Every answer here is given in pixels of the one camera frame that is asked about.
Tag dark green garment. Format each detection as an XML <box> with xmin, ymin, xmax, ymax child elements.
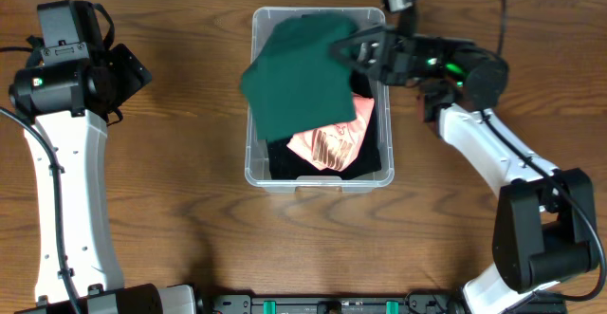
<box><xmin>240</xmin><ymin>12</ymin><xmax>358</xmax><ymax>142</ymax></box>

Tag pink printed t-shirt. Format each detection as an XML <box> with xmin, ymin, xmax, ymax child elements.
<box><xmin>286</xmin><ymin>93</ymin><xmax>375</xmax><ymax>172</ymax></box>

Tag black sparkly knit garment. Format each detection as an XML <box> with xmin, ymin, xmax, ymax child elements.
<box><xmin>267</xmin><ymin>72</ymin><xmax>382</xmax><ymax>180</ymax></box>

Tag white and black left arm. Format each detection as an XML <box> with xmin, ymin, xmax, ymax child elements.
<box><xmin>7</xmin><ymin>0</ymin><xmax>203</xmax><ymax>314</ymax></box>

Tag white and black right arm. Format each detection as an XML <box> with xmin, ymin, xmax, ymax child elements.
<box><xmin>330</xmin><ymin>27</ymin><xmax>606</xmax><ymax>313</ymax></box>

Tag clear plastic storage bin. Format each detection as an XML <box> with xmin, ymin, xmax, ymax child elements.
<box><xmin>245</xmin><ymin>7</ymin><xmax>395</xmax><ymax>194</ymax></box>

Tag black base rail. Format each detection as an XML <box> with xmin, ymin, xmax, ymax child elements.
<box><xmin>205</xmin><ymin>293</ymin><xmax>469</xmax><ymax>314</ymax></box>

